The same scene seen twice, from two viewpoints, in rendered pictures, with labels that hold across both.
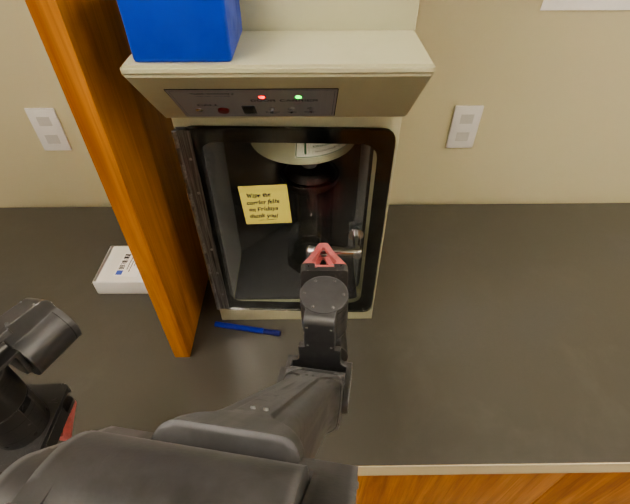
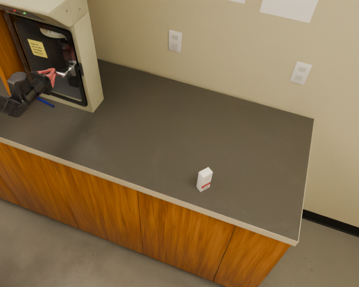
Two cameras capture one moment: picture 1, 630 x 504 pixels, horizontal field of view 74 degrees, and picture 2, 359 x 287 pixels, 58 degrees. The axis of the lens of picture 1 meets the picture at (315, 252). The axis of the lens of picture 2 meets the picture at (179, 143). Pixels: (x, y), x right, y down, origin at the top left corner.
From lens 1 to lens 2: 1.03 m
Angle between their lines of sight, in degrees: 13
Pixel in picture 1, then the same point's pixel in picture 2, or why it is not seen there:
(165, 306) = (4, 77)
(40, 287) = not seen: outside the picture
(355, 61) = (30, 7)
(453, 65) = (164, 9)
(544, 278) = (180, 122)
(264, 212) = (37, 51)
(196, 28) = not seen: outside the picture
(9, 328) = not seen: outside the picture
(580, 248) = (212, 116)
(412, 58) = (47, 9)
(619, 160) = (257, 80)
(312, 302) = (12, 77)
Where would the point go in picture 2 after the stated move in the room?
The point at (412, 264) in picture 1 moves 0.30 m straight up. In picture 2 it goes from (129, 99) to (124, 48)
